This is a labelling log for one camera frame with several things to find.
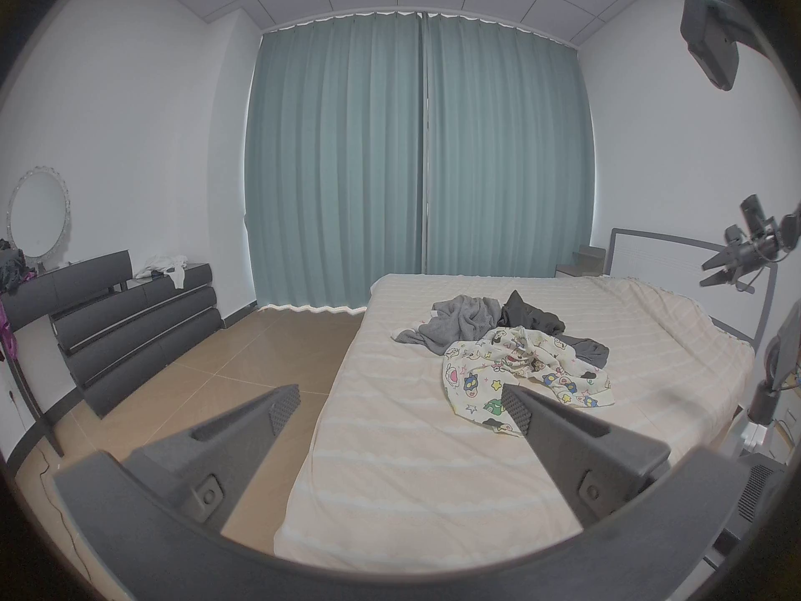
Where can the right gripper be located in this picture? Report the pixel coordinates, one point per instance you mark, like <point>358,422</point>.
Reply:
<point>763,249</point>

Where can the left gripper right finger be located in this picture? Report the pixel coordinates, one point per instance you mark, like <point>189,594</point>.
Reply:
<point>582,461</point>

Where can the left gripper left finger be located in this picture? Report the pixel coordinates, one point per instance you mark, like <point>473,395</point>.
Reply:
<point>184,474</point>

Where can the white printed pyjama top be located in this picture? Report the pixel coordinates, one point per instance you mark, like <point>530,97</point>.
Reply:
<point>475,392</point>

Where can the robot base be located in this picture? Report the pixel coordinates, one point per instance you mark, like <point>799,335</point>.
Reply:
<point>760,492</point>

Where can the black chest of drawers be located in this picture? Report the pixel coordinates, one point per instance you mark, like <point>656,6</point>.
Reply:
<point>137,342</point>

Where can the grey bedside table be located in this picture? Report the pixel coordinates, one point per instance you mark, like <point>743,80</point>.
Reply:
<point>582,266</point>

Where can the black garment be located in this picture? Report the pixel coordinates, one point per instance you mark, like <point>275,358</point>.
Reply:
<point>529,317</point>

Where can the bed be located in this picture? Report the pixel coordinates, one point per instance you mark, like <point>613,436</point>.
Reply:
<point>407,461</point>

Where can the light grey garment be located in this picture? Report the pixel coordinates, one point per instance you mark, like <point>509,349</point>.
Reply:
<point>457,323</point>

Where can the white garment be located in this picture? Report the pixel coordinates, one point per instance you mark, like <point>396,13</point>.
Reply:
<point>166,265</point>

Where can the black dressing table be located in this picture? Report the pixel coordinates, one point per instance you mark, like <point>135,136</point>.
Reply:
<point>75,282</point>

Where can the round white-framed mirror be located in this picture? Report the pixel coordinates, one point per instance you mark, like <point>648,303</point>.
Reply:
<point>37,210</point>

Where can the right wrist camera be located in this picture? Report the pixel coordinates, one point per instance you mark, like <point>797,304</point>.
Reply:
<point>754,210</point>

